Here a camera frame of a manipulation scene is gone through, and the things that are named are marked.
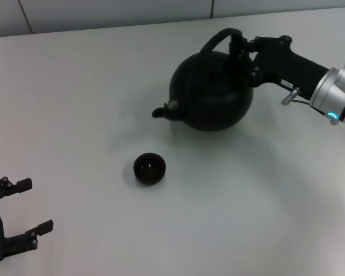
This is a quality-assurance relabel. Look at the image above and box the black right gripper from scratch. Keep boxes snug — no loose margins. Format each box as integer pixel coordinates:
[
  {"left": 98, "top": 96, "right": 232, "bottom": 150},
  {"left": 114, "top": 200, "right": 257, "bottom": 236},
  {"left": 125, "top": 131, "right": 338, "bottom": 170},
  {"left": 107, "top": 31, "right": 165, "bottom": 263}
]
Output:
[{"left": 229, "top": 33, "right": 330, "bottom": 100}]

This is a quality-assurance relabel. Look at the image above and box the silver right gripper cable plug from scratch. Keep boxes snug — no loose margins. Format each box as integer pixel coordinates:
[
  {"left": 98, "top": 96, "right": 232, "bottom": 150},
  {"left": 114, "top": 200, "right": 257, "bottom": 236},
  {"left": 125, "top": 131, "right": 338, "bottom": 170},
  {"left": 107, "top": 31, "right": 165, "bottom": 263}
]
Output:
[{"left": 281, "top": 87, "right": 316, "bottom": 108}]

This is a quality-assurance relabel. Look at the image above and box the black round teapot with handle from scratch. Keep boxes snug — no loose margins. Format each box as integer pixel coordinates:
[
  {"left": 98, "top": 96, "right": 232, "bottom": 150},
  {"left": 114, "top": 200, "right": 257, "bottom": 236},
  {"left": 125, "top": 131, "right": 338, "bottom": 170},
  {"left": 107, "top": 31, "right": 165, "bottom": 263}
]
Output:
[{"left": 151, "top": 27, "right": 255, "bottom": 132}]

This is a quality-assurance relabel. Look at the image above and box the small black teacup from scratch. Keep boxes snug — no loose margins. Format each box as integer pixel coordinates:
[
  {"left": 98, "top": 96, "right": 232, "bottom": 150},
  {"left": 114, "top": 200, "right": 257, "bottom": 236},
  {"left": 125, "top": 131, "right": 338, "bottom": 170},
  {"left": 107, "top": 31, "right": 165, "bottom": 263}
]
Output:
[{"left": 133, "top": 152, "right": 167, "bottom": 186}]

